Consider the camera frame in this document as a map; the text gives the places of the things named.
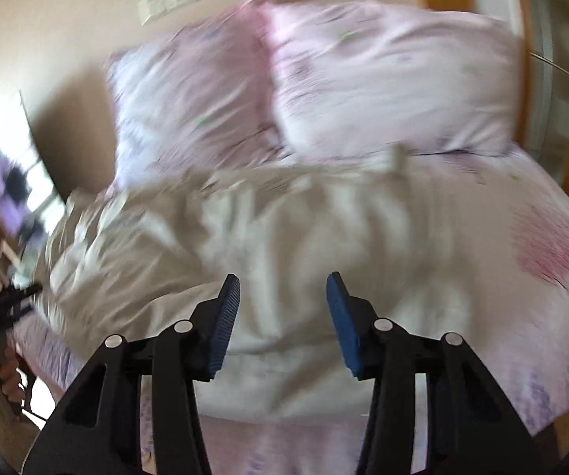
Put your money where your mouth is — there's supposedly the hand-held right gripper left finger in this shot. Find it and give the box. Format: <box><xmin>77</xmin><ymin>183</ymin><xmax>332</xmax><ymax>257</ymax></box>
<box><xmin>22</xmin><ymin>273</ymin><xmax>242</xmax><ymax>475</ymax></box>

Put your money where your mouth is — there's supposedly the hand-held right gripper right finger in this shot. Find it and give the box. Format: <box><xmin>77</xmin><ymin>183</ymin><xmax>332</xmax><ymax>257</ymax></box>
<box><xmin>326</xmin><ymin>271</ymin><xmax>547</xmax><ymax>475</ymax></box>

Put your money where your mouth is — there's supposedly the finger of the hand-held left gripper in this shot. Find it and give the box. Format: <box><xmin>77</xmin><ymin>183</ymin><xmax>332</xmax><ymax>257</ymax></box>
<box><xmin>2</xmin><ymin>284</ymin><xmax>44</xmax><ymax>315</ymax></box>

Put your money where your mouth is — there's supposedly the beige puffer jacket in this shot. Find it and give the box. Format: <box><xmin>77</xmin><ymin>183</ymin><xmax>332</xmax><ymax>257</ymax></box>
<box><xmin>42</xmin><ymin>143</ymin><xmax>468</xmax><ymax>424</ymax></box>

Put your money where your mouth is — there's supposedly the bed with floral sheet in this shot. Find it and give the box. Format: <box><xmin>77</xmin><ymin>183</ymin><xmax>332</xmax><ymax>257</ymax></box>
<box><xmin>10</xmin><ymin>143</ymin><xmax>569</xmax><ymax>475</ymax></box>

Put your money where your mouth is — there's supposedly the pink floral pillow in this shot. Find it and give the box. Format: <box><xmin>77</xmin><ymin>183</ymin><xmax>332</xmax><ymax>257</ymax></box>
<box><xmin>257</xmin><ymin>0</ymin><xmax>525</xmax><ymax>159</ymax></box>
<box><xmin>106</xmin><ymin>2</ymin><xmax>295</xmax><ymax>189</ymax></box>

